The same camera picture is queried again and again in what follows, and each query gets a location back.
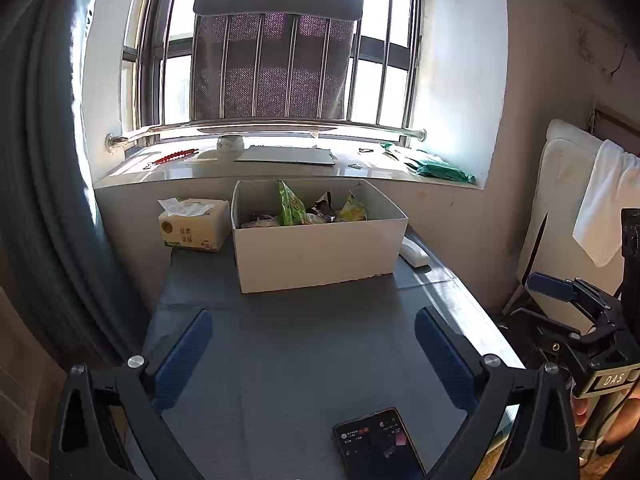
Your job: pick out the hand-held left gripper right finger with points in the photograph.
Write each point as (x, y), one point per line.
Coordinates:
(442, 355)

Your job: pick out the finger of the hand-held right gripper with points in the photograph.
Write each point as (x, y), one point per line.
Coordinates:
(540, 321)
(550, 286)

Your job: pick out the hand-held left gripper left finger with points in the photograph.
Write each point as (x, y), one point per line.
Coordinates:
(182, 360)

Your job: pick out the white cardboard box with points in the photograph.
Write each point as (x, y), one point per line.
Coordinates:
(320, 255)

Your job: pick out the large yellow chip bag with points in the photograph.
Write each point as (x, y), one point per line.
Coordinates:
(352, 210)

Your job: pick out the green snack packet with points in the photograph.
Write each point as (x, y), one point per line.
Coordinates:
(290, 207)

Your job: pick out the dark and yellow chip bag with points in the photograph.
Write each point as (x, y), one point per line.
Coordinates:
(322, 207)

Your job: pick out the person's right hand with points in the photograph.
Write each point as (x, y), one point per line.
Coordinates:
(581, 412)

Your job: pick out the black tripod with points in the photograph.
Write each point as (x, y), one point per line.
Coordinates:
(537, 240)

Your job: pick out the white towel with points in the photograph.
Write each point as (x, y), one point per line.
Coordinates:
(605, 200)

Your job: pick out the white remote control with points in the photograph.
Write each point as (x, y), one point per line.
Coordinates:
(414, 254)

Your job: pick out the black smartphone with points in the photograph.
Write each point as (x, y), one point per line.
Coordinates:
(380, 447)

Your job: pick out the yellow tissue pack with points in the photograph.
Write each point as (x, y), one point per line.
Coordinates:
(192, 230)

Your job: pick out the green plastic bag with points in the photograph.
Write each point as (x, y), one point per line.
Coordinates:
(440, 170)

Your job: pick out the red pen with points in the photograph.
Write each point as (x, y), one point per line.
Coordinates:
(175, 155)

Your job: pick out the small white round container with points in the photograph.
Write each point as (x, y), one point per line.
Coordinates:
(230, 143)

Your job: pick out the grey flat board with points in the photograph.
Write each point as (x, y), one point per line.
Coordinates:
(285, 155)

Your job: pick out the grey curtain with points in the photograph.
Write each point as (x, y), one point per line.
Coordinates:
(40, 160)

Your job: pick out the steel window bars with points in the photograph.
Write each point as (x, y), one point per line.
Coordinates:
(385, 60)

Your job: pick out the brown wooden frame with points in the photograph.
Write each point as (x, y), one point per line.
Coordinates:
(620, 125)

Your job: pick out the steel window rail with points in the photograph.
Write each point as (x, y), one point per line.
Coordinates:
(280, 125)

